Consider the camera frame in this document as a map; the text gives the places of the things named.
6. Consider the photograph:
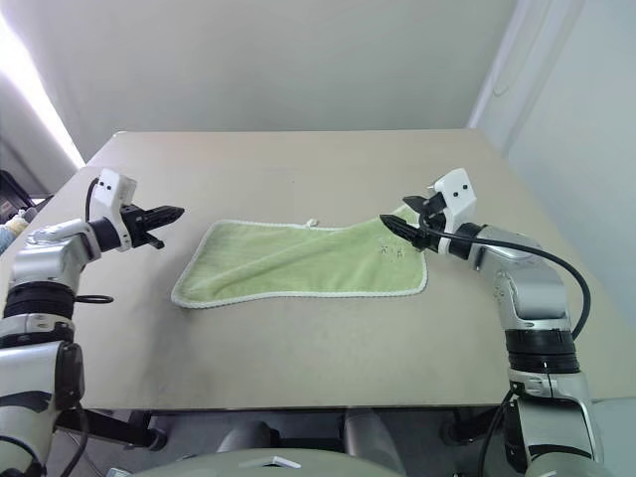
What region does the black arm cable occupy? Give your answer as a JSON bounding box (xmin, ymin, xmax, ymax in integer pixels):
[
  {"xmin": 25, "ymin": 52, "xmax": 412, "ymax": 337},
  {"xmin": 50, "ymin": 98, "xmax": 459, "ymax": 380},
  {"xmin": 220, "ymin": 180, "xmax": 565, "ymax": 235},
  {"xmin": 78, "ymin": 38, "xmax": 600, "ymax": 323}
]
[
  {"xmin": 73, "ymin": 177, "xmax": 115, "ymax": 306},
  {"xmin": 425, "ymin": 227, "xmax": 591, "ymax": 341}
]

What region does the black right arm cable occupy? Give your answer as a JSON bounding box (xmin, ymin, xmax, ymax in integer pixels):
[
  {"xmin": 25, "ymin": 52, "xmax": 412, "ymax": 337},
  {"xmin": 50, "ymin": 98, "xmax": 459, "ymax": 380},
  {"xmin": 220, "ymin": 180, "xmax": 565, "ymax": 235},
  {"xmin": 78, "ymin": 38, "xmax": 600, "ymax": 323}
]
[{"xmin": 425, "ymin": 227, "xmax": 591, "ymax": 341}]

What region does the light green towel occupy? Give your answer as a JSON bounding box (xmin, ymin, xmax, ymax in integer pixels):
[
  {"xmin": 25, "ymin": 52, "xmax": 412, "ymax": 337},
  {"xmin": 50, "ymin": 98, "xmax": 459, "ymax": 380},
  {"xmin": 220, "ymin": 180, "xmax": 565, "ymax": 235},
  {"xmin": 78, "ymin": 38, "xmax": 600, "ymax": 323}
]
[{"xmin": 170, "ymin": 205, "xmax": 430, "ymax": 311}]

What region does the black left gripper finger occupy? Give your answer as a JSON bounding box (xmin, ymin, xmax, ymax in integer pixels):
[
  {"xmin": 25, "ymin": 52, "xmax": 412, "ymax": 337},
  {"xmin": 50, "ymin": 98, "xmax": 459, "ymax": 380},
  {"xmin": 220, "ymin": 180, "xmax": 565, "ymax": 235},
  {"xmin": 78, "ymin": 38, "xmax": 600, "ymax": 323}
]
[
  {"xmin": 133, "ymin": 231, "xmax": 167, "ymax": 250},
  {"xmin": 142, "ymin": 204, "xmax": 187, "ymax": 232}
]

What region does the light grey rounded shape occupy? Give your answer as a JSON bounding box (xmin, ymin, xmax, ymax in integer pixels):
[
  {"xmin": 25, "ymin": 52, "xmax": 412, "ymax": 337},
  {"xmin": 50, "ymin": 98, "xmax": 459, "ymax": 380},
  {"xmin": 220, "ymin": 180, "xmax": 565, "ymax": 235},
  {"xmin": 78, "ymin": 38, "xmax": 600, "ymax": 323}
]
[{"xmin": 341, "ymin": 409, "xmax": 404, "ymax": 464}]

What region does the grey-green robot torso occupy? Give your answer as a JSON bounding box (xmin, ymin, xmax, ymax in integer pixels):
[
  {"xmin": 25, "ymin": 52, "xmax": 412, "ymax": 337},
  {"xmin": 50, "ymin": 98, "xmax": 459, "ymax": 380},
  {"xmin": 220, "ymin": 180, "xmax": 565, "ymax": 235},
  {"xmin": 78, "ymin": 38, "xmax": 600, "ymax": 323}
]
[{"xmin": 147, "ymin": 446, "xmax": 414, "ymax": 477}]

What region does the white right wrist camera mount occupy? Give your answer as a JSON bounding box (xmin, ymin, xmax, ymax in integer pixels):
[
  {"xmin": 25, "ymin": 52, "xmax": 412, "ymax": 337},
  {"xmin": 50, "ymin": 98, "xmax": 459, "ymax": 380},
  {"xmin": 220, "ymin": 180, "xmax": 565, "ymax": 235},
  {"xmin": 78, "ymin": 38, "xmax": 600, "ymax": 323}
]
[{"xmin": 428, "ymin": 168, "xmax": 479, "ymax": 236}]

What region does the black case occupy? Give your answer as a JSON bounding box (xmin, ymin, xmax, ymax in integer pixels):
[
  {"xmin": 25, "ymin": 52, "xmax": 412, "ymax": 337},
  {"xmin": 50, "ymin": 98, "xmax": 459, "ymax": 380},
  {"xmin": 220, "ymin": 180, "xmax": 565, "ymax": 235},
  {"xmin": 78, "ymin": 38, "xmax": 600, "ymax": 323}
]
[{"xmin": 0, "ymin": 168, "xmax": 54, "ymax": 225}]

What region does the dark grey rounded shape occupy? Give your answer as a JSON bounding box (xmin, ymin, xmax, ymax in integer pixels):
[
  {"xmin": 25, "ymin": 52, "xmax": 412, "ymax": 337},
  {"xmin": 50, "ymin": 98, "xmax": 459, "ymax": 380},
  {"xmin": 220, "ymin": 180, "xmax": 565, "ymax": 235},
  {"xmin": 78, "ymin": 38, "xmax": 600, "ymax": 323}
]
[{"xmin": 217, "ymin": 419, "xmax": 280, "ymax": 454}]

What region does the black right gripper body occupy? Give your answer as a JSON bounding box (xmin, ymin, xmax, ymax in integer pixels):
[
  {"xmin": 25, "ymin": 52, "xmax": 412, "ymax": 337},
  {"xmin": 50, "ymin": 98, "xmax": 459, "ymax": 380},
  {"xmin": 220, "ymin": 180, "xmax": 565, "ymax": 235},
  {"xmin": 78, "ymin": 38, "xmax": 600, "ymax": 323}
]
[{"xmin": 413, "ymin": 194, "xmax": 452, "ymax": 256}]

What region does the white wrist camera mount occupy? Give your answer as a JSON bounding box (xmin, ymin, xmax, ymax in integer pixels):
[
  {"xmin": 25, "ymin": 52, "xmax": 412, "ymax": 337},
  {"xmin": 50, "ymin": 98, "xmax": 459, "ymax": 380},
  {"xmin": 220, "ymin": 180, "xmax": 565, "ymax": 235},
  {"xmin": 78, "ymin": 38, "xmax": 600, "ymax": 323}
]
[
  {"xmin": 428, "ymin": 168, "xmax": 479, "ymax": 236},
  {"xmin": 95, "ymin": 168, "xmax": 138, "ymax": 251}
]

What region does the black table frame bar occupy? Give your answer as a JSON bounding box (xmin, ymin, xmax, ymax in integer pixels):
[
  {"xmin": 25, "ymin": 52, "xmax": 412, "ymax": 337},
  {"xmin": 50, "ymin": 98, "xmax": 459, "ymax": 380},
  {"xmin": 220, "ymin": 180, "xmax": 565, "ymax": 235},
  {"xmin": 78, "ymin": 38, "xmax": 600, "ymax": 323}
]
[{"xmin": 53, "ymin": 405, "xmax": 169, "ymax": 452}]

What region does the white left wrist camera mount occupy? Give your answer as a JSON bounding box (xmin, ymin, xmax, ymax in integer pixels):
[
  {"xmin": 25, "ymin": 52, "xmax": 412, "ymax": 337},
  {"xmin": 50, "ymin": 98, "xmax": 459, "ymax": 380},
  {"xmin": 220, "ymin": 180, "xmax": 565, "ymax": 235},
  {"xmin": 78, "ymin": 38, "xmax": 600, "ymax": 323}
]
[{"xmin": 95, "ymin": 168, "xmax": 138, "ymax": 251}]

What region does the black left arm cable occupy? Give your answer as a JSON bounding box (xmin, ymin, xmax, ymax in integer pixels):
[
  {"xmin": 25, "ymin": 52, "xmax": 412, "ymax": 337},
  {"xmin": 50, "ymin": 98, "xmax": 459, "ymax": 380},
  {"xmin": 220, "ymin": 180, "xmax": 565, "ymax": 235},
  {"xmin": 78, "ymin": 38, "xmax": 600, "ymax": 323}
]
[{"xmin": 73, "ymin": 177, "xmax": 115, "ymax": 306}]

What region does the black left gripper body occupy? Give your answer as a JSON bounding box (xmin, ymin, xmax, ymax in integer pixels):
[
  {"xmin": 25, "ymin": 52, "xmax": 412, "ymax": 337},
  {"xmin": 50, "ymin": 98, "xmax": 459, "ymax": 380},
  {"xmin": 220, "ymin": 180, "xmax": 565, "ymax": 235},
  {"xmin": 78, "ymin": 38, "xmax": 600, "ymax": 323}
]
[{"xmin": 121, "ymin": 204, "xmax": 151, "ymax": 239}]

